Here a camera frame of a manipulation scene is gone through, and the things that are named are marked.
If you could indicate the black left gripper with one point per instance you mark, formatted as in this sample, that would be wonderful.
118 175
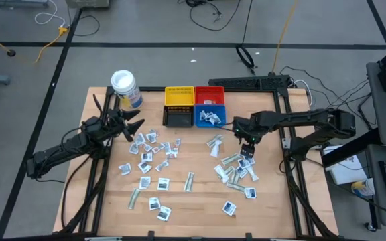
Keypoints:
126 132

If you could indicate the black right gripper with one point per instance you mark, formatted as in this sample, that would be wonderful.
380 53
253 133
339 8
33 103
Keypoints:
246 129

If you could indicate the white long bandage wrapper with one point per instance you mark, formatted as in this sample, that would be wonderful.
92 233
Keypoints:
220 173
168 148
253 174
215 150

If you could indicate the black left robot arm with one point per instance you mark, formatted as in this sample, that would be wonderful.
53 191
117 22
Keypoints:
65 145

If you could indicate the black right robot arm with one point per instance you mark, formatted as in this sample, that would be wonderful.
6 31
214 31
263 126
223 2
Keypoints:
300 118

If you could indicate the white yellow wipes canister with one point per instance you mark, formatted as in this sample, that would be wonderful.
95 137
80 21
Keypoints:
363 188
123 82

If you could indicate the black slotted plastic basket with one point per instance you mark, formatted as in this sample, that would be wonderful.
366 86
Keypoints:
178 117

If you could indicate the yellow slotted plastic basket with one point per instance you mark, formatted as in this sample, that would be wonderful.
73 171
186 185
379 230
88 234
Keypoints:
179 95

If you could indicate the blue slotted plastic basket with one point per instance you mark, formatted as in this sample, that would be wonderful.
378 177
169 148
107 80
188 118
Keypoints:
209 107

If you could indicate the red slotted plastic basket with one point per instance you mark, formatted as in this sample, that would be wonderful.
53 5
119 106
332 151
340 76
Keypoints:
209 93

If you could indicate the black desk support beam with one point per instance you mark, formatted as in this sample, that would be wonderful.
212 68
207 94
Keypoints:
350 149

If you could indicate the black round floor cap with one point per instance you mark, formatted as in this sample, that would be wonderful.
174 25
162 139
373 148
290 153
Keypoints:
11 53

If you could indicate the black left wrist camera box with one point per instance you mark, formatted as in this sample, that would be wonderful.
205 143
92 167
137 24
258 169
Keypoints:
114 122

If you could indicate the white frame bracket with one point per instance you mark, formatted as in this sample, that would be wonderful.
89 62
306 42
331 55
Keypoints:
285 143

